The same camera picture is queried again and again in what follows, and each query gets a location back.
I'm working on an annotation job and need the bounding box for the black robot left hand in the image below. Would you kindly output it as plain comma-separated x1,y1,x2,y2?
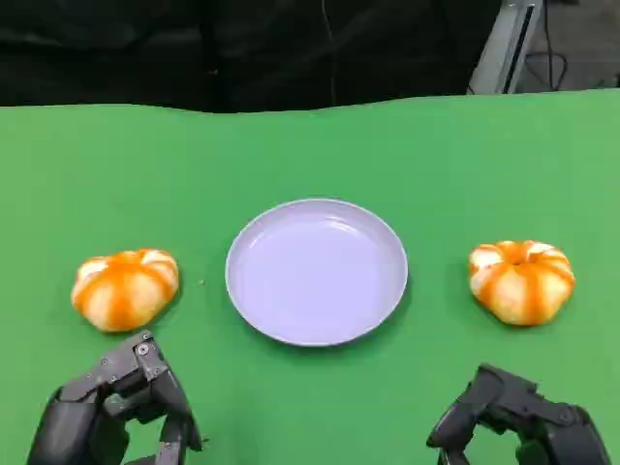
26,329,204,465

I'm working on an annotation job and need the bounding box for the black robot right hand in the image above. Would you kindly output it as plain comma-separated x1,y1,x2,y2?
425,363,614,465

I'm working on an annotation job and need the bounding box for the orange and white bread roll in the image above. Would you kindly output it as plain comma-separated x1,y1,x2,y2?
467,239,577,327
70,248,181,334

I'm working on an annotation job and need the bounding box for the lilac plate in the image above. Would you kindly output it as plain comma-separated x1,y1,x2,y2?
225,197,410,349

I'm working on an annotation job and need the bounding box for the green table cloth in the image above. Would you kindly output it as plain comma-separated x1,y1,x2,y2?
0,85,620,465

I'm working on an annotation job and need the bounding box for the black drape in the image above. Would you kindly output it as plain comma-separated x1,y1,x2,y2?
0,0,503,113

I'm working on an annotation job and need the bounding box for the black looped cable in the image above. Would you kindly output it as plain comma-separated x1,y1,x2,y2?
525,0,569,92

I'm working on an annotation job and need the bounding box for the silver metal frame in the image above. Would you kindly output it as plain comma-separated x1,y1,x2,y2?
465,0,538,96

